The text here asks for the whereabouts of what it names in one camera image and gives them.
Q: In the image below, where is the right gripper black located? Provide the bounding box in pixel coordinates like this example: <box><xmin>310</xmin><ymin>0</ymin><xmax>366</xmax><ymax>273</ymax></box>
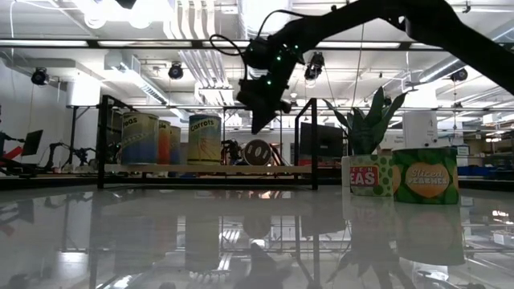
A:
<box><xmin>236</xmin><ymin>78</ymin><xmax>292</xmax><ymax>136</ymax></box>

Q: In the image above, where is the carrots can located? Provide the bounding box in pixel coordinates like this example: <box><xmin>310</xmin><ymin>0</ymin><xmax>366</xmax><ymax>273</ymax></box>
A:
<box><xmin>187</xmin><ymin>114</ymin><xmax>222</xmax><ymax>166</ymax></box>

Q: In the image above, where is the orange pineapple can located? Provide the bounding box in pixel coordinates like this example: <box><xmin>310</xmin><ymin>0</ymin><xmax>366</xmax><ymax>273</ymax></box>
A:
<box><xmin>157</xmin><ymin>119</ymin><xmax>172</xmax><ymax>165</ymax></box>

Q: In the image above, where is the short green peas can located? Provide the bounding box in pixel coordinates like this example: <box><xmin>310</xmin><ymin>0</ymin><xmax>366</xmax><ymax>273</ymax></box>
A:
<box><xmin>349</xmin><ymin>154</ymin><xmax>395</xmax><ymax>197</ymax></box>

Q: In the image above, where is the tall peas can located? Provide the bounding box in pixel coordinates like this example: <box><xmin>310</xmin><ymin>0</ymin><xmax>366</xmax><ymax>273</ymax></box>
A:
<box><xmin>120</xmin><ymin>112</ymin><xmax>160</xmax><ymax>165</ymax></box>

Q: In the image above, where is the green sliced peaches can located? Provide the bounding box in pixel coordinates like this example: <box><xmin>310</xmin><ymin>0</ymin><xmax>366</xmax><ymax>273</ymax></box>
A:
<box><xmin>392</xmin><ymin>147</ymin><xmax>460</xmax><ymax>206</ymax></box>

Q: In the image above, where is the dark round disc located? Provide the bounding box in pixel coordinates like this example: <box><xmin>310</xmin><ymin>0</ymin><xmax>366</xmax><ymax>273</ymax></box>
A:
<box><xmin>243</xmin><ymin>139</ymin><xmax>273</xmax><ymax>167</ymax></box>

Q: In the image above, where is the large black monitor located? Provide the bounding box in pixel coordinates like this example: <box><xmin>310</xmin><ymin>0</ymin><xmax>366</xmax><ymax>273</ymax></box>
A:
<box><xmin>299</xmin><ymin>122</ymin><xmax>345</xmax><ymax>158</ymax></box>

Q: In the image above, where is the black ceiling spotlight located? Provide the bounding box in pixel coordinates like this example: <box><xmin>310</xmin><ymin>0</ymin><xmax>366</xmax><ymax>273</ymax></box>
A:
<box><xmin>450</xmin><ymin>67</ymin><xmax>469</xmax><ymax>83</ymax></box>
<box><xmin>304</xmin><ymin>51</ymin><xmax>325</xmax><ymax>81</ymax></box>
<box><xmin>31</xmin><ymin>67</ymin><xmax>50</xmax><ymax>86</ymax></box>
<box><xmin>167</xmin><ymin>62</ymin><xmax>185</xmax><ymax>80</ymax></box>

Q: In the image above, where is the white plant pot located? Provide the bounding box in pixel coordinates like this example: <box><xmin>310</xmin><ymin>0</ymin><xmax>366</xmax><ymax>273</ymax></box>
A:
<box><xmin>341</xmin><ymin>155</ymin><xmax>354</xmax><ymax>189</ymax></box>

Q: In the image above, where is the green snake plant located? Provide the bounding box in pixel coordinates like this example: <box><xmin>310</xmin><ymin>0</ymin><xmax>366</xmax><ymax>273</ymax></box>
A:
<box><xmin>322</xmin><ymin>87</ymin><xmax>407</xmax><ymax>157</ymax></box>

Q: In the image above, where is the black overhead light beam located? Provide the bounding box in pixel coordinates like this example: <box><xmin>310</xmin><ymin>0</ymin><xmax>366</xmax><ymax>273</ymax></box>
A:
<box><xmin>0</xmin><ymin>39</ymin><xmax>514</xmax><ymax>52</ymax></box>

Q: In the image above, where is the blue storage bin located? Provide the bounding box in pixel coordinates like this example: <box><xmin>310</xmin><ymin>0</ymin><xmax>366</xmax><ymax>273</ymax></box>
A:
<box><xmin>457</xmin><ymin>165</ymin><xmax>514</xmax><ymax>181</ymax></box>

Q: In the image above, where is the small black monitor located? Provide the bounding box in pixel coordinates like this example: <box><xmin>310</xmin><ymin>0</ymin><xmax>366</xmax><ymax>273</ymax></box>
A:
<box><xmin>20</xmin><ymin>128</ymin><xmax>44</xmax><ymax>157</ymax></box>

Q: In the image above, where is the red black background machine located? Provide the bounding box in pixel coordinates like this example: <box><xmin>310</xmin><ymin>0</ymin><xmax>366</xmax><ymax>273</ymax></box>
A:
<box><xmin>0</xmin><ymin>130</ymin><xmax>25</xmax><ymax>176</ymax></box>

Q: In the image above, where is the black frame wooden shelf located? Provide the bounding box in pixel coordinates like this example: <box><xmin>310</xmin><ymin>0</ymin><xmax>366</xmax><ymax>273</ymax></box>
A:
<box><xmin>96</xmin><ymin>95</ymin><xmax>319</xmax><ymax>191</ymax></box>

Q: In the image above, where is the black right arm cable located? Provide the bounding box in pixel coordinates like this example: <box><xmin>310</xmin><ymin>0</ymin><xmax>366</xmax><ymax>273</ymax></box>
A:
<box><xmin>208</xmin><ymin>10</ymin><xmax>306</xmax><ymax>81</ymax></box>

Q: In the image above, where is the black background table frame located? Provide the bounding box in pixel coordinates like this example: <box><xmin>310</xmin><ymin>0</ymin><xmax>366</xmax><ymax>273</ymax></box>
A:
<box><xmin>65</xmin><ymin>104</ymin><xmax>100</xmax><ymax>172</ymax></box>

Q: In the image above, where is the black aluminium table frame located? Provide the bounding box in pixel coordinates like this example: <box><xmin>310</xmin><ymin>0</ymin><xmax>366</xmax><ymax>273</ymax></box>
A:
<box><xmin>0</xmin><ymin>174</ymin><xmax>514</xmax><ymax>192</ymax></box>

